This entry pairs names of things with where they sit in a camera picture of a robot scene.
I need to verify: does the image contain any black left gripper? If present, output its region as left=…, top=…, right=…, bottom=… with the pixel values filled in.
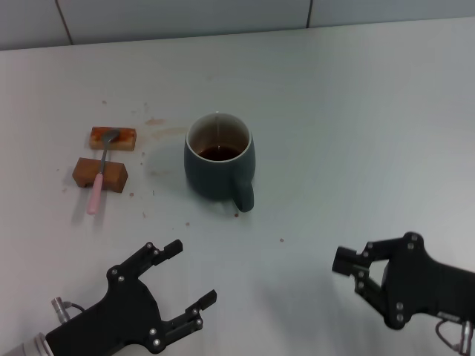
left=46, top=240, right=217, bottom=356

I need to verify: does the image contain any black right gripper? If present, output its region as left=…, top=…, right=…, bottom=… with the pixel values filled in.
left=332, top=231, right=475, bottom=330

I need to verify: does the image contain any grey ceramic cup with coffee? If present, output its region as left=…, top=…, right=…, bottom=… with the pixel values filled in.
left=183, top=111, right=257, bottom=213

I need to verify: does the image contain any pink handled metal spoon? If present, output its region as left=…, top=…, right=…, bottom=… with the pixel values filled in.
left=86, top=128, right=120, bottom=215

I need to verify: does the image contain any brown notched wooden block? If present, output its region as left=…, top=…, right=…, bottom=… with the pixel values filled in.
left=71, top=157, right=129, bottom=194

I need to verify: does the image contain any light wooden block stained orange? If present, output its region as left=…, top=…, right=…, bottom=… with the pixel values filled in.
left=89, top=126, right=137, bottom=152

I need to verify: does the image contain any left wrist cable connector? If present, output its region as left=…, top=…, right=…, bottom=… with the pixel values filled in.
left=50, top=296, right=85, bottom=323

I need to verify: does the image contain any wrist cable connector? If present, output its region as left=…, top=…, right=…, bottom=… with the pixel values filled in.
left=50, top=296, right=85, bottom=323
left=434, top=318, right=475, bottom=356

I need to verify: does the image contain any right wrist cable connector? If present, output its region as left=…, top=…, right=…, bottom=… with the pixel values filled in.
left=434, top=318, right=475, bottom=356

